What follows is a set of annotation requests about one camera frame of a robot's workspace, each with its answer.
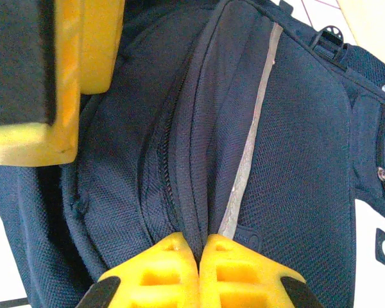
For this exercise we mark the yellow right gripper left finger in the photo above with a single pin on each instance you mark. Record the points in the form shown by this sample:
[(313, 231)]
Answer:
[(160, 276)]

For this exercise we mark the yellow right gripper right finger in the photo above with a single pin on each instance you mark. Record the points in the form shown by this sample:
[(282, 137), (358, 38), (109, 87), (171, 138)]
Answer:
[(244, 276)]

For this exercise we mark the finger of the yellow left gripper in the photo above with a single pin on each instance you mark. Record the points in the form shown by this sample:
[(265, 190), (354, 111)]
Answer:
[(35, 141), (99, 48)]

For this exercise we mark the navy blue student backpack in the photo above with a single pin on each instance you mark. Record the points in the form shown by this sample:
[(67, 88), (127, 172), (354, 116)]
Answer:
[(292, 144)]

